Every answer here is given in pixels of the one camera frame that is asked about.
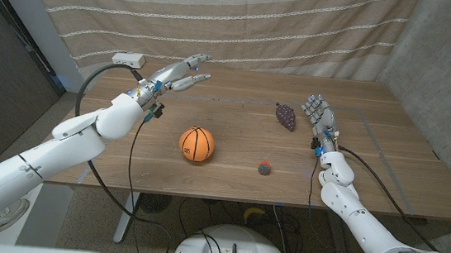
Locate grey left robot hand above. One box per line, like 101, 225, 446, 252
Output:
127, 46, 214, 116

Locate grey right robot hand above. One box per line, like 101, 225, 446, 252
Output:
297, 93, 344, 155

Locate orange mini basketball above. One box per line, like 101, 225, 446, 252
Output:
177, 124, 217, 165

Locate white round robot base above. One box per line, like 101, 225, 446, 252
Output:
170, 219, 294, 253

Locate small grey orange stress ball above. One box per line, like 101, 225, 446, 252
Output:
257, 160, 273, 178

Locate purple toy grape bunch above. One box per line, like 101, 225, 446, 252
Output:
273, 102, 299, 133

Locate white power strip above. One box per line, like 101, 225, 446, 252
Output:
110, 50, 148, 70

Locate grey tape outline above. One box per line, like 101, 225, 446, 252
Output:
77, 82, 425, 216

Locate beige striped curtain backdrop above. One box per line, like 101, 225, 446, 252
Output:
7, 0, 422, 120

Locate yellow banana toy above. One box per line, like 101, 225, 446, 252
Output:
242, 206, 268, 226

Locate round black fan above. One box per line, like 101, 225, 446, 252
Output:
137, 192, 173, 216

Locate white table leg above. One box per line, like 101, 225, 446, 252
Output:
112, 190, 141, 246

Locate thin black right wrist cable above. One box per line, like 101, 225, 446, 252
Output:
302, 153, 430, 253

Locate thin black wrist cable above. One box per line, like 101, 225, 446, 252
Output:
119, 117, 157, 253
302, 153, 430, 253

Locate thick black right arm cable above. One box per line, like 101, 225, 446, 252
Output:
328, 144, 448, 252

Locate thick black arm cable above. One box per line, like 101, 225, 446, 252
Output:
60, 59, 189, 253
328, 144, 448, 252

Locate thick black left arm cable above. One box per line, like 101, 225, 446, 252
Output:
60, 59, 189, 253

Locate thin black left wrist cable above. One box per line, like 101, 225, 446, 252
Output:
119, 117, 157, 253

